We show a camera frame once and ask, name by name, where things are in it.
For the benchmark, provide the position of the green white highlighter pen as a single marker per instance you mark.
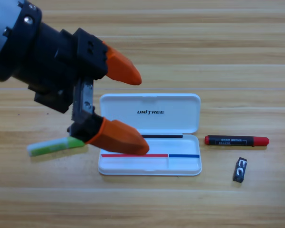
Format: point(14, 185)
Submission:
point(50, 147)

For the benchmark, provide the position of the red black marker pen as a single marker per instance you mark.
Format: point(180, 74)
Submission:
point(228, 140)

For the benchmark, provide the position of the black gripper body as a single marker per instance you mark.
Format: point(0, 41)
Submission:
point(45, 59)

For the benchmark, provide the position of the white Unitree pencil case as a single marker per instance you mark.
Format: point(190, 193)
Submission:
point(171, 118)

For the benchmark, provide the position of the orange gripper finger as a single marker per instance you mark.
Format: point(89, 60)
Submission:
point(118, 137)
point(118, 66)

